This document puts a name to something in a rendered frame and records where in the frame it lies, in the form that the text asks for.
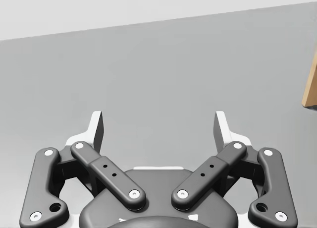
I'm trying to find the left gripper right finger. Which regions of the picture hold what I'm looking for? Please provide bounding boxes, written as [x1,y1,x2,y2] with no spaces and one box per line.
[171,111,299,227]

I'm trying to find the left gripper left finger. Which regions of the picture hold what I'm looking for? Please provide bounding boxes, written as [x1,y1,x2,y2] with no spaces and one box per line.
[19,111,147,227]

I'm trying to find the tall board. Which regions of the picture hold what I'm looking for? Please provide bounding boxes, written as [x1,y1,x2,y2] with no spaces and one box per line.
[301,55,317,108]

